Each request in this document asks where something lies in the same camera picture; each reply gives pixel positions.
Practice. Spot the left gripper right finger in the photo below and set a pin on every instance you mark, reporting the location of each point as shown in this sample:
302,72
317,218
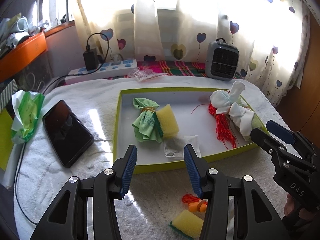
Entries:
254,215

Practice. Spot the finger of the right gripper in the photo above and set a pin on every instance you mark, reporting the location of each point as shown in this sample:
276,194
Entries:
281,132
273,147

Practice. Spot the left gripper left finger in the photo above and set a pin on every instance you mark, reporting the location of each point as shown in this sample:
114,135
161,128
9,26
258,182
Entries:
66,216

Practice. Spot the white sock bundle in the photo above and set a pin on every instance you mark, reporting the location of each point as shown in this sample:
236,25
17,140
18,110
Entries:
230,103

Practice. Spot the red yarn tassel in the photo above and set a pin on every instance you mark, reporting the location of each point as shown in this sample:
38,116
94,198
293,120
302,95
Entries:
223,130

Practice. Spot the yellow green sponge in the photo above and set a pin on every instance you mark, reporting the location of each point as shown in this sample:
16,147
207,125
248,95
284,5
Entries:
187,224
165,122

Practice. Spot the light green cloth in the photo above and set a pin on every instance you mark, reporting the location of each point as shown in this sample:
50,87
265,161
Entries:
144,125

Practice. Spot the person's right hand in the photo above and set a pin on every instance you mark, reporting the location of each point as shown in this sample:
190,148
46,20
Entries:
290,206

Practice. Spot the rolled green towel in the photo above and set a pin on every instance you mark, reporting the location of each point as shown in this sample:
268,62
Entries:
245,119

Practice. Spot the black smartphone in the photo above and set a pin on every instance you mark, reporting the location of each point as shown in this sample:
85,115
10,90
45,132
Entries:
67,134

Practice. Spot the lime green cardboard tray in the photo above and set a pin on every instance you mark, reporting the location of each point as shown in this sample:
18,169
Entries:
189,105

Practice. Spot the small grey fan heater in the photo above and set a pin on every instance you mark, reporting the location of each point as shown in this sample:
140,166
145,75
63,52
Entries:
221,61

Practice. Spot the plaid red green cloth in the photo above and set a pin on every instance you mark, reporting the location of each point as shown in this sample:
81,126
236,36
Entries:
174,68

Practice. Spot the green wet wipes pack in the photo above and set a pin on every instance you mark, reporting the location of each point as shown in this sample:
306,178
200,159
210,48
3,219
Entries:
27,107

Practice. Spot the white blue power strip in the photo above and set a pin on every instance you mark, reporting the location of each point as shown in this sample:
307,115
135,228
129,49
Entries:
106,71

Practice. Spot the clear plastic wrapper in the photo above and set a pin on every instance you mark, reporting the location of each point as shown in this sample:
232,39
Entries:
144,75

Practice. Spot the black power adapter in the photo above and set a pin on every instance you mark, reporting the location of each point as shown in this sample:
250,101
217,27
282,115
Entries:
91,58

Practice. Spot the orange storage bin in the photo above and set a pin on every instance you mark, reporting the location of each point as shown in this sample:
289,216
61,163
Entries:
22,55

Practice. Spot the heart pattern curtain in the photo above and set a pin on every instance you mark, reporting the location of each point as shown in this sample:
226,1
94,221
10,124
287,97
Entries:
272,36

